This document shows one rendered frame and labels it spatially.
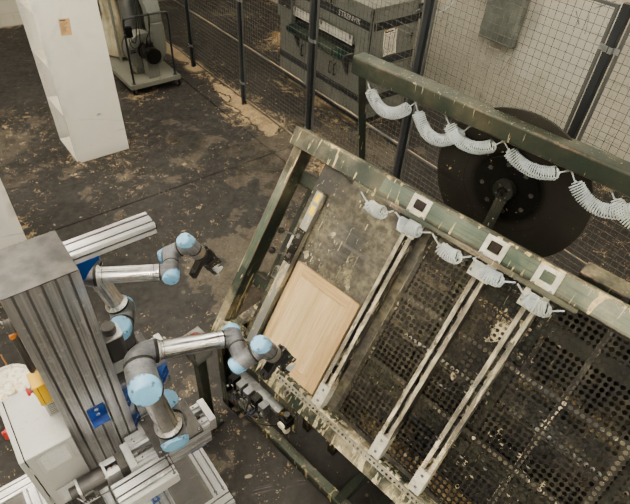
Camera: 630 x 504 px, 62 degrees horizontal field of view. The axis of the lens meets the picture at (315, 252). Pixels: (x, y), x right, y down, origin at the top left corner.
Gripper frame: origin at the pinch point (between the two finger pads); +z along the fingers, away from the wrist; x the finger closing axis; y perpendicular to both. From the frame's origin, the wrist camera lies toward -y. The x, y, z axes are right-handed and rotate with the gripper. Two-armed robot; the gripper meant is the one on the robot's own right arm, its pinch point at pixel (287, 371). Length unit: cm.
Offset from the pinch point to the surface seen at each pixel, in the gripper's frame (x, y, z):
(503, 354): -60, 70, 9
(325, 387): -2.9, 5.5, 36.7
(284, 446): 18, -42, 106
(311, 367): 12.2, 6.8, 40.5
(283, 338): 35, 6, 38
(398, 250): 4, 76, 0
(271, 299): 52, 16, 27
